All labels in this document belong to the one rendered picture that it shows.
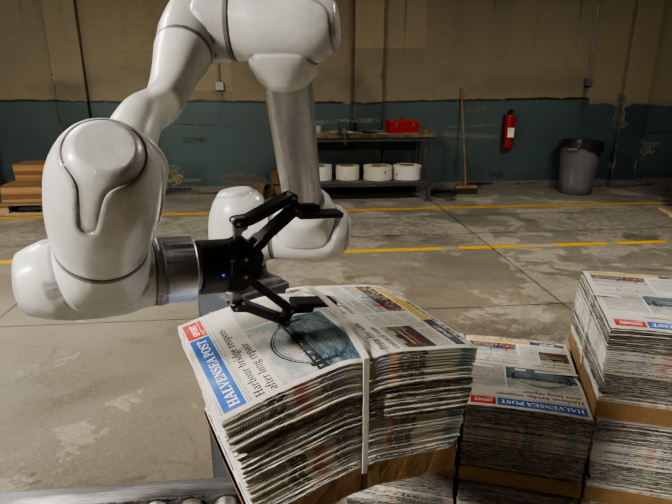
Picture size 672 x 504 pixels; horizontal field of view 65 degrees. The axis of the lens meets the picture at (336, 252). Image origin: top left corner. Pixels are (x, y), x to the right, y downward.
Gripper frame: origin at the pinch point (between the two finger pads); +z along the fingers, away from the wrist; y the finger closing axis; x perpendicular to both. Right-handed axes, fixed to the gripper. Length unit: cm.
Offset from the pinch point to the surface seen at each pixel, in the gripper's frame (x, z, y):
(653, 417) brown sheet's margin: 15, 75, 38
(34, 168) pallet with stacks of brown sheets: -695, -58, 100
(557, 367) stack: -13, 78, 42
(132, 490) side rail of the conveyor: -22, -28, 53
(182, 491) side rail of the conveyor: -17, -19, 52
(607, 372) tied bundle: 7, 68, 30
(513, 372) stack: -17, 66, 43
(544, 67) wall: -505, 599, -77
